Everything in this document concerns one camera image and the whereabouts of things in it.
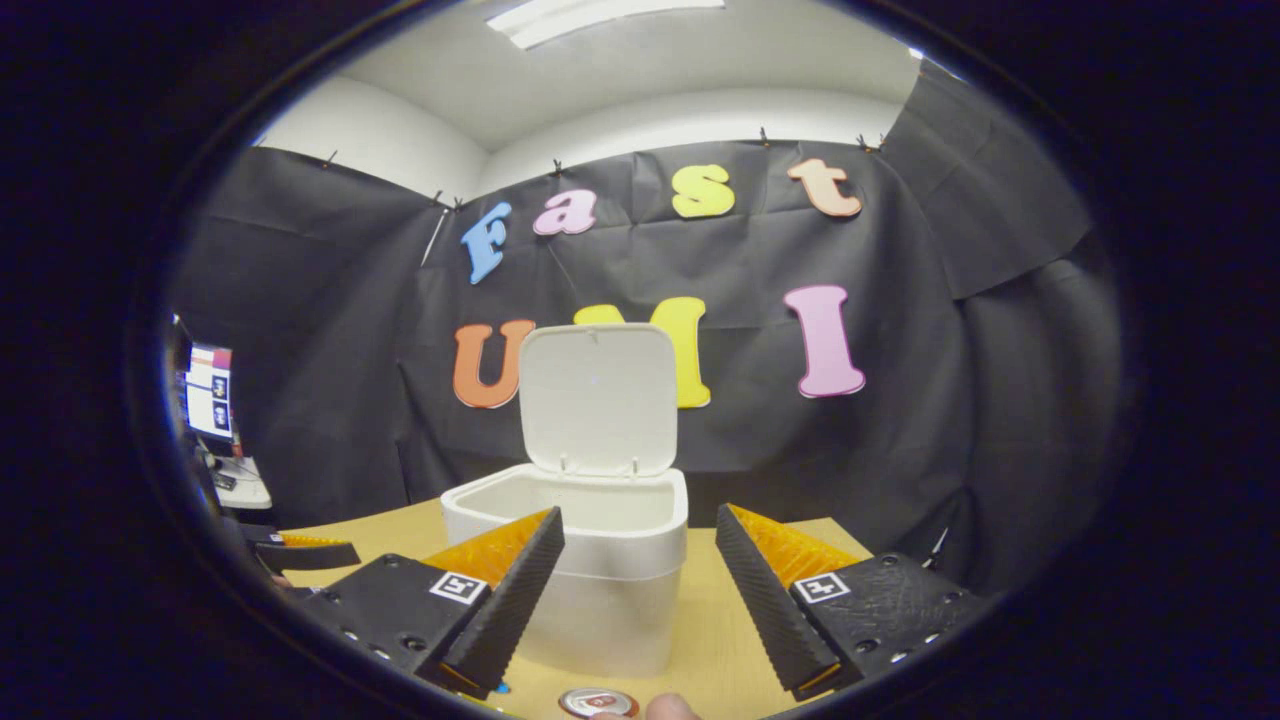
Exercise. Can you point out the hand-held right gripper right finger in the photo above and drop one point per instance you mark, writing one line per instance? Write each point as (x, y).
(765, 620)

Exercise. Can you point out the computer monitor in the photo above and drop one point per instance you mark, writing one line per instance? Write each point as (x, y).
(210, 390)

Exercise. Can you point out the silver pop can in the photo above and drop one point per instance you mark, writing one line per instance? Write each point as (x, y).
(598, 701)

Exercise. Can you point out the black backdrop cloth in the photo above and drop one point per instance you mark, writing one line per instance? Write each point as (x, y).
(800, 450)

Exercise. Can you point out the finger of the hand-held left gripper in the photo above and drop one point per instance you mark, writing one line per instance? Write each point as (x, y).
(310, 557)

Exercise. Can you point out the white side table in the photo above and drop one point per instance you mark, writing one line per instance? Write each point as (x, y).
(250, 492)

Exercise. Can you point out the small black desk device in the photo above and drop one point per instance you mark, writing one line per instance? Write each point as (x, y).
(225, 481)

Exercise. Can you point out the wooden desktop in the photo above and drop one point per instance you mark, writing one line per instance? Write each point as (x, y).
(700, 650)

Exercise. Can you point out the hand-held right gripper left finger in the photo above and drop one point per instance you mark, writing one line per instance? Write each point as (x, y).
(512, 610)

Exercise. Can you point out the white desktop garbage bin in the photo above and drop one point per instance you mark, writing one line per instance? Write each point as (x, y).
(600, 400)

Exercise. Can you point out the long ceiling light panel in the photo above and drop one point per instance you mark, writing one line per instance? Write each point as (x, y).
(600, 18)

